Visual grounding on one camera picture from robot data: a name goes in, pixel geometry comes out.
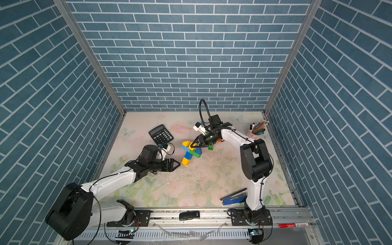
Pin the dark green long lego brick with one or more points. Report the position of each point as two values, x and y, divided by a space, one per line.
195 154

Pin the blue black stapler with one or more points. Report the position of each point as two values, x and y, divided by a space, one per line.
234 198

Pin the red marker pen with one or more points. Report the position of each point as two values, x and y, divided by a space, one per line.
294 225

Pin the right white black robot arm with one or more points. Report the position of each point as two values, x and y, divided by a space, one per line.
256 164

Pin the coloured pencils bundle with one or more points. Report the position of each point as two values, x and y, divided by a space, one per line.
259 128

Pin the pink pencil cup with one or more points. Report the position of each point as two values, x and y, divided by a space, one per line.
253 136

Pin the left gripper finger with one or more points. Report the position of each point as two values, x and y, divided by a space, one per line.
173 163
171 169

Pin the light blue long lego brick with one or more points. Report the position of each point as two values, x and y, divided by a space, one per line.
186 148

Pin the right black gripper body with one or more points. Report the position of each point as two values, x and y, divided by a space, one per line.
209 139

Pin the black desk calculator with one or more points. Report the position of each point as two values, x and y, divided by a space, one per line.
160 135

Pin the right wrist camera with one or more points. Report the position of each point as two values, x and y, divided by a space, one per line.
199 127

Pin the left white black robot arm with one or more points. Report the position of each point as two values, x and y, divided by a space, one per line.
78 205

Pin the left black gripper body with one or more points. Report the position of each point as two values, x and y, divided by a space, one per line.
157 165

